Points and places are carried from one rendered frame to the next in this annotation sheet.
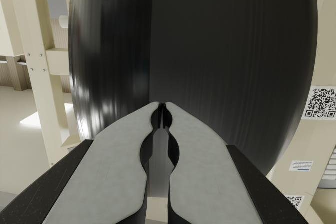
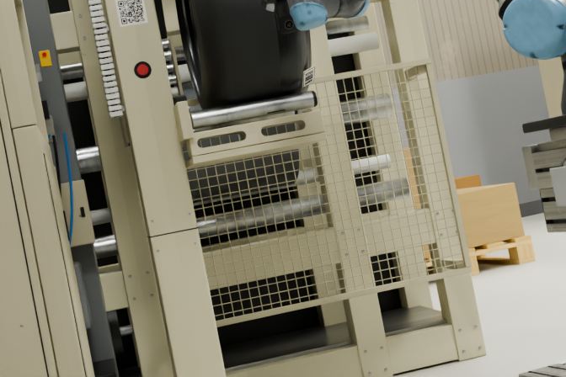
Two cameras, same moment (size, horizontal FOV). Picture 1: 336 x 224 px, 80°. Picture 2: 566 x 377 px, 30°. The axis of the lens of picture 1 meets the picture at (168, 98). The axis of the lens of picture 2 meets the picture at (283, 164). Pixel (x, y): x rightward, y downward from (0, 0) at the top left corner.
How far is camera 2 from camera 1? 2.52 m
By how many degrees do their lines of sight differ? 24
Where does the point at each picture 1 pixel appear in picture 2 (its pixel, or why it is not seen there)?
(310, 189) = not seen: outside the picture
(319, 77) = (145, 29)
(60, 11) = (499, 95)
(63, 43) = not seen: outside the picture
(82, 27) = not seen: hidden behind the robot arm
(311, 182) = not seen: outside the picture
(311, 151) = not seen: outside the picture
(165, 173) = not seen: outside the picture
